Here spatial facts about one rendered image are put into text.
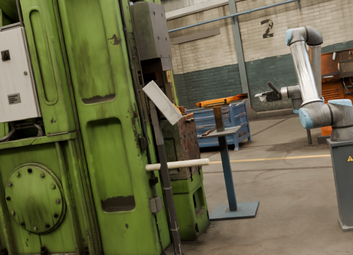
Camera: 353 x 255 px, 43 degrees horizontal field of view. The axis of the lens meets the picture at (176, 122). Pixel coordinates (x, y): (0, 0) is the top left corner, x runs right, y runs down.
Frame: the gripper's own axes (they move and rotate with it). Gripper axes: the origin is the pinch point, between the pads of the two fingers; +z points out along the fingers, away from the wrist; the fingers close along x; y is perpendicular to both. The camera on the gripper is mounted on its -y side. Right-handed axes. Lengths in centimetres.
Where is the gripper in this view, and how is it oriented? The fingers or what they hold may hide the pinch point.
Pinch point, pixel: (255, 94)
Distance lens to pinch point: 362.8
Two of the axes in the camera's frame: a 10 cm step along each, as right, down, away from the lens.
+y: 1.7, 9.8, 0.8
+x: 2.8, -1.2, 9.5
